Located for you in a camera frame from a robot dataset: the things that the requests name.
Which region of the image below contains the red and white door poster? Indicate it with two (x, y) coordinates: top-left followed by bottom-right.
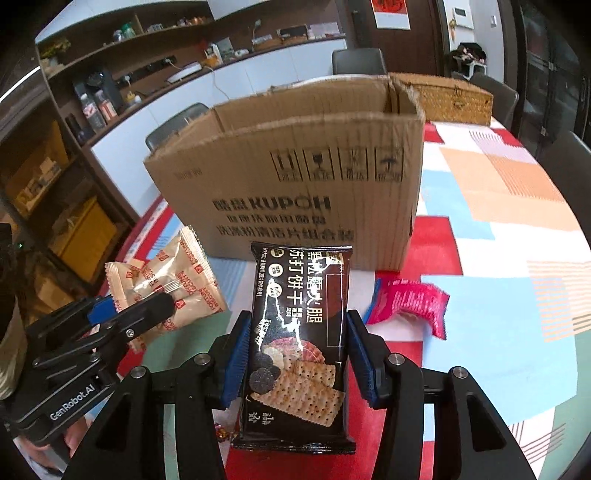
(370, 0), (413, 31)

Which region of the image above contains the dark glass display cabinet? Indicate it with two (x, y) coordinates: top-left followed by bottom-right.
(0, 55), (139, 324)

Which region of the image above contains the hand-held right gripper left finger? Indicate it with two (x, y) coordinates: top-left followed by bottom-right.
(62, 310), (254, 480)

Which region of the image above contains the beige biscuit packet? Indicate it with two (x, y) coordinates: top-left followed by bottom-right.
(105, 226), (230, 354)

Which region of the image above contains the woven wicker basket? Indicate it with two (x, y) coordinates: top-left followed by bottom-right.
(392, 73), (495, 126)

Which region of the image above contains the brown cardboard box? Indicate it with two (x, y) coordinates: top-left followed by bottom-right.
(143, 76), (426, 273)

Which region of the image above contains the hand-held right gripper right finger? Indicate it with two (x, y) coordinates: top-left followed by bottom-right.
(346, 309), (539, 480)

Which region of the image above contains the black-framed glass door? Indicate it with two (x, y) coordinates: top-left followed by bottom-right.
(512, 0), (591, 153)

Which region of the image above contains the white desk calendar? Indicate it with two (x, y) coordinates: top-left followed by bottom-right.
(309, 21), (345, 38)

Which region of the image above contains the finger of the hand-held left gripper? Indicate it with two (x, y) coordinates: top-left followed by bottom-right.
(33, 293), (176, 372)
(25, 296), (119, 344)

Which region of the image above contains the brown wall shelf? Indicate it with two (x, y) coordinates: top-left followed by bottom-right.
(37, 0), (213, 81)

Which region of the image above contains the flat white tray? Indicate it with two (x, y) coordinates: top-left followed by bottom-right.
(166, 65), (208, 84)

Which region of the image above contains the dark brown door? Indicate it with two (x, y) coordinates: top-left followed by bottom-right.
(342, 0), (439, 75)

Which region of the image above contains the black coffee machine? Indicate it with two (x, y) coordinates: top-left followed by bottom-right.
(71, 69), (123, 139)

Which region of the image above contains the dark clothes pile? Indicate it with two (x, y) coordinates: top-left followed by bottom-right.
(450, 42), (488, 64)

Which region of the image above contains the yellow flower bunch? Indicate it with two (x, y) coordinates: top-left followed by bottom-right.
(41, 38), (72, 61)

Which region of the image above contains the black cracker packet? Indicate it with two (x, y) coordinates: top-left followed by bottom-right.
(231, 241), (357, 454)

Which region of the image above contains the clear bottle red label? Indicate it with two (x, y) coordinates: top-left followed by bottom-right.
(79, 95), (105, 133)
(95, 90), (119, 123)

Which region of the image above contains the white lower cabinet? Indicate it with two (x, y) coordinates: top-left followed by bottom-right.
(90, 39), (347, 217)

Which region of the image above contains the person's left hand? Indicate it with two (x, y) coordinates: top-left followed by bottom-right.
(16, 413), (95, 472)

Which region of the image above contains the pink snack packet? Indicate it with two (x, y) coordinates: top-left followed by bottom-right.
(365, 277), (451, 341)

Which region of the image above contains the dark grey dining chair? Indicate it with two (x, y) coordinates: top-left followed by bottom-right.
(145, 102), (211, 153)
(331, 47), (387, 77)
(538, 130), (591, 185)
(468, 73), (520, 127)

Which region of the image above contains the white stool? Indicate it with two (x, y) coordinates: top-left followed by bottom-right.
(457, 61), (485, 82)

